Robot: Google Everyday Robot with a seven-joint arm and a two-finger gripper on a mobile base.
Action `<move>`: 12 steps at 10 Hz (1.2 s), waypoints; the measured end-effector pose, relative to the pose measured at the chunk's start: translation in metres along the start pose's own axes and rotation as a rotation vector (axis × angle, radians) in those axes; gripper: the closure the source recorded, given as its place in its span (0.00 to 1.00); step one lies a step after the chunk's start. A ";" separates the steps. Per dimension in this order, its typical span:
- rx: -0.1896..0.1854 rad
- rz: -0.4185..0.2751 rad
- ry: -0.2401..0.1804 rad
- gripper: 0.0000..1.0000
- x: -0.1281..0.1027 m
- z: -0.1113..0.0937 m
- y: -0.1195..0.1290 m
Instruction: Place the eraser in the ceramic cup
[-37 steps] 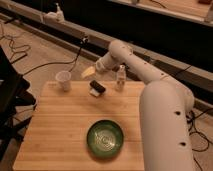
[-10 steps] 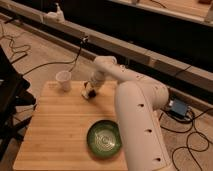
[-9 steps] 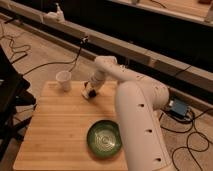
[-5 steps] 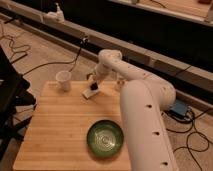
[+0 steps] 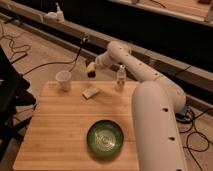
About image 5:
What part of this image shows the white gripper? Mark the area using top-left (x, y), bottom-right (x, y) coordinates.
top-left (87, 55), bottom-right (107, 75)

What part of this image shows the black eraser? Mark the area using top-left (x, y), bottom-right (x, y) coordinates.
top-left (87, 62), bottom-right (96, 78)

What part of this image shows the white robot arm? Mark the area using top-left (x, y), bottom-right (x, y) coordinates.
top-left (94, 41), bottom-right (188, 171)

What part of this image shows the white ceramic cup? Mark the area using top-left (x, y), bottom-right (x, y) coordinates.
top-left (55, 71), bottom-right (71, 91)

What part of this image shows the green ceramic bowl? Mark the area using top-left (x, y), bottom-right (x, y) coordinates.
top-left (86, 120), bottom-right (124, 159)

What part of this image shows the clear plastic bottle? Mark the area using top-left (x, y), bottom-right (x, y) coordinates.
top-left (116, 65), bottom-right (126, 91)

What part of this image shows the black chair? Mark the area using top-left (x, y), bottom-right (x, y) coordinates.
top-left (0, 46), bottom-right (36, 161)

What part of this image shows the blue power box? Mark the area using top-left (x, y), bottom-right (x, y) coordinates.
top-left (175, 105), bottom-right (189, 119)

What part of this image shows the black cable on floor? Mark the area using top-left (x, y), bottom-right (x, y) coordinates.
top-left (20, 35), bottom-right (90, 77)

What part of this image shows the long metal rail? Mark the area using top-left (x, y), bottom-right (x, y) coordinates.
top-left (0, 0), bottom-right (213, 101)

